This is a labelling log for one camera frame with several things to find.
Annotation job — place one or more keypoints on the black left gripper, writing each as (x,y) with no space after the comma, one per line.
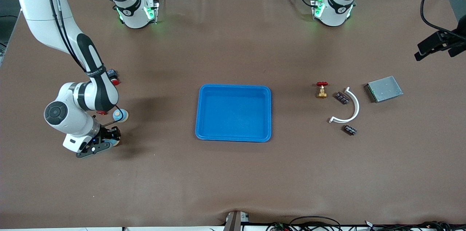
(441,38)

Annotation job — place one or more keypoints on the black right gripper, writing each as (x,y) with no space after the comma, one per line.
(108,134)

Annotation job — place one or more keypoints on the light blue desk bell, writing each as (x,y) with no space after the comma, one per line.
(121,115)
(116,143)

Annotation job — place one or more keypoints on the black capacitor block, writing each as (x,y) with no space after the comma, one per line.
(342,97)
(350,130)

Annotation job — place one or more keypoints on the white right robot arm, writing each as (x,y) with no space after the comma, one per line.
(43,5)

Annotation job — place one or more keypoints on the orange red push button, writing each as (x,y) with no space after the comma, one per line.
(102,113)

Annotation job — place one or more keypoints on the black red push button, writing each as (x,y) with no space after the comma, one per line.
(115,81)

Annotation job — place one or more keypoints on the grey metal box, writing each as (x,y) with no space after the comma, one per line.
(385,89)

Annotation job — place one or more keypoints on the white curved plastic strip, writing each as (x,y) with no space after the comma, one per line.
(357,107)

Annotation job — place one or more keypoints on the blue plastic tray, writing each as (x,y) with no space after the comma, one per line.
(233,114)

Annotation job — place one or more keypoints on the grey table edge bracket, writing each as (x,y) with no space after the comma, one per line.
(235,222)

